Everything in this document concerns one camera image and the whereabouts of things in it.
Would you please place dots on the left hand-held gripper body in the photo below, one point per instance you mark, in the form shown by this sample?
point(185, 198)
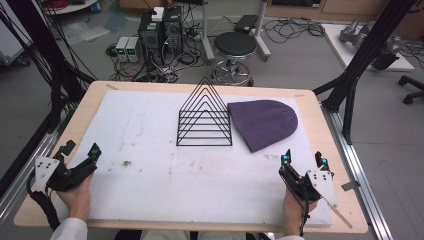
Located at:
point(66, 178)

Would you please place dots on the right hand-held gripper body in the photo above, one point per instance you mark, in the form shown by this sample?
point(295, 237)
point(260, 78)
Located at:
point(310, 186)

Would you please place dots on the purple knit beanie hat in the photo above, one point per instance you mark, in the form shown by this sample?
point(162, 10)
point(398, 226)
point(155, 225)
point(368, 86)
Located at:
point(263, 124)

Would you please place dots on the person's left hand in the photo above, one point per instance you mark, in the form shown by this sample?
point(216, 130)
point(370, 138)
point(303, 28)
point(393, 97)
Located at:
point(78, 201)

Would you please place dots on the person's right hand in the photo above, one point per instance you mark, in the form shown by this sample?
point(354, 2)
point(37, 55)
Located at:
point(292, 213)

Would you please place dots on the grey tape piece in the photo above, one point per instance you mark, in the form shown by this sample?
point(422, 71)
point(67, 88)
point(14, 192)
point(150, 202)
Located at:
point(350, 186)

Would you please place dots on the white foam mat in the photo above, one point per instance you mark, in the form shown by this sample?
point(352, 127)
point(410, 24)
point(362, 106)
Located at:
point(150, 186)

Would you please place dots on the grey bench power supply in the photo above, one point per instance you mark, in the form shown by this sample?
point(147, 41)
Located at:
point(121, 49)
point(134, 49)

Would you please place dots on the white platform board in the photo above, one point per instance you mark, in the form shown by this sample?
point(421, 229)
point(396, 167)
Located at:
point(336, 50)

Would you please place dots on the black office chair base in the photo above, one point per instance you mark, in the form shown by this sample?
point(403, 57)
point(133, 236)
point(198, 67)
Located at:
point(411, 87)

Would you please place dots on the grey equipment case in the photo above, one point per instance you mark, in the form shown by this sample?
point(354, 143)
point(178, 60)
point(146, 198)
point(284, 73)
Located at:
point(11, 43)

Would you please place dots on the clear plastic sheet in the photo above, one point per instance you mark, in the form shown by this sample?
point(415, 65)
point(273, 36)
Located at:
point(90, 28)

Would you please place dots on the black round stool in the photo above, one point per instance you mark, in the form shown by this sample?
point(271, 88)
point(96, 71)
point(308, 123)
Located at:
point(235, 44)

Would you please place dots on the black computer tower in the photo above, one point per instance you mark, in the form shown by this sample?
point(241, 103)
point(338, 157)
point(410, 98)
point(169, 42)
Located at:
point(150, 38)
point(173, 31)

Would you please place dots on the round white table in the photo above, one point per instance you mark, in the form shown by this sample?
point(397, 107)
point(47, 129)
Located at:
point(71, 7)

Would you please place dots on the black flat box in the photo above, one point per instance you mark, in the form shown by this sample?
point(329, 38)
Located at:
point(246, 24)

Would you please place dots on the white box on computer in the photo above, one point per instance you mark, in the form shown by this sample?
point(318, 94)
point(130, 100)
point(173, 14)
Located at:
point(158, 14)

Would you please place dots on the aluminium rail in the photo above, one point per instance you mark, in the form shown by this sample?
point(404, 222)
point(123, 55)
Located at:
point(363, 186)
point(23, 176)

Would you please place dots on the grey frame leg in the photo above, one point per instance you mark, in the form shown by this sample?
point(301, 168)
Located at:
point(261, 36)
point(206, 36)

